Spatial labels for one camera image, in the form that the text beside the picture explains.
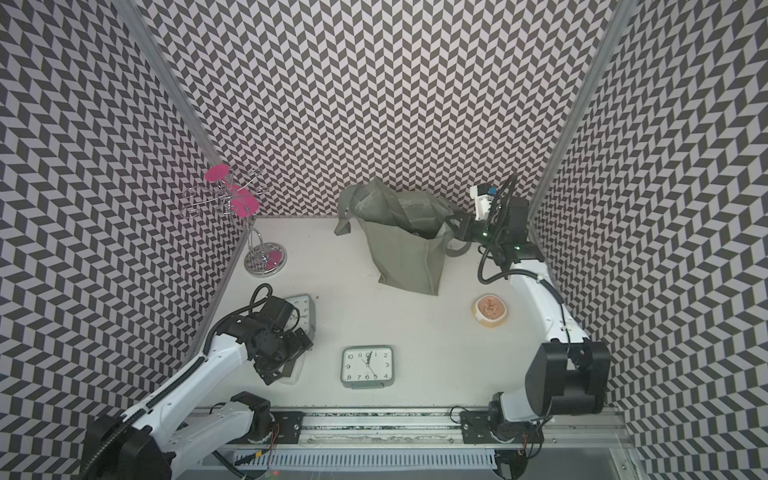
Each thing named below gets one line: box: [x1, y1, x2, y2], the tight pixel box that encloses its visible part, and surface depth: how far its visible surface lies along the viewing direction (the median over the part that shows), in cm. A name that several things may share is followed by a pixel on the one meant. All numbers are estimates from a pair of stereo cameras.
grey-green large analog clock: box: [340, 345, 395, 390], surface depth 82 cm
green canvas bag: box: [334, 177, 472, 296], surface depth 89 cm
